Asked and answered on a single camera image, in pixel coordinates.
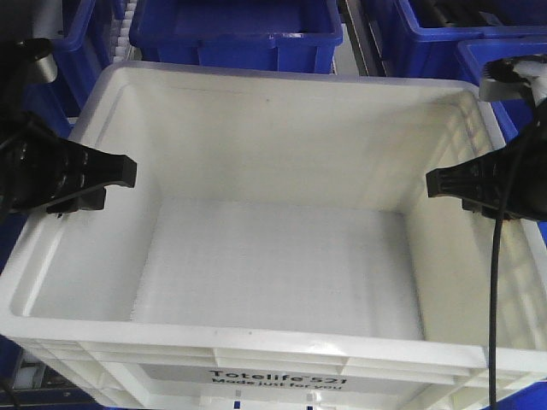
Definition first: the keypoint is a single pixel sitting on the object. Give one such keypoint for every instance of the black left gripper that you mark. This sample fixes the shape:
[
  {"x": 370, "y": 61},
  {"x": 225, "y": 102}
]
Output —
[{"x": 41, "y": 170}]

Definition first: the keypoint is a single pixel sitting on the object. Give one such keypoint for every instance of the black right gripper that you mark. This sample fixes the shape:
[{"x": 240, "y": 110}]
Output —
[{"x": 471, "y": 180}]

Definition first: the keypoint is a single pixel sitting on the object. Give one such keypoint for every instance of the white plastic tote bin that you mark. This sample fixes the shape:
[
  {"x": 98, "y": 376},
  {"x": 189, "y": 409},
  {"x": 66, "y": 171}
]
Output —
[{"x": 278, "y": 249}]

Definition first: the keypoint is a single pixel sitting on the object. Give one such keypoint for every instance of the blue bin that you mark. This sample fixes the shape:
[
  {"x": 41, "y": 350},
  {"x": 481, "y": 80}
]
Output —
[
  {"x": 481, "y": 59},
  {"x": 284, "y": 36},
  {"x": 420, "y": 37},
  {"x": 82, "y": 35}
]

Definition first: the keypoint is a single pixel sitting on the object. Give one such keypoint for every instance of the blue bin left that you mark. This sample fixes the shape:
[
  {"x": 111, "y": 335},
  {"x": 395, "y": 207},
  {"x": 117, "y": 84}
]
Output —
[{"x": 82, "y": 35}]

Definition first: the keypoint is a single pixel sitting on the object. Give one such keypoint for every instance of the blue bin back right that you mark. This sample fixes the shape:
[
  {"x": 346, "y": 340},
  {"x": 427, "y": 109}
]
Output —
[{"x": 420, "y": 37}]

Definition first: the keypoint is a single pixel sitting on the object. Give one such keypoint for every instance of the blue bin back centre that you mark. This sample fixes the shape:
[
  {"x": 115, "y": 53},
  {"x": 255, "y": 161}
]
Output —
[{"x": 284, "y": 36}]

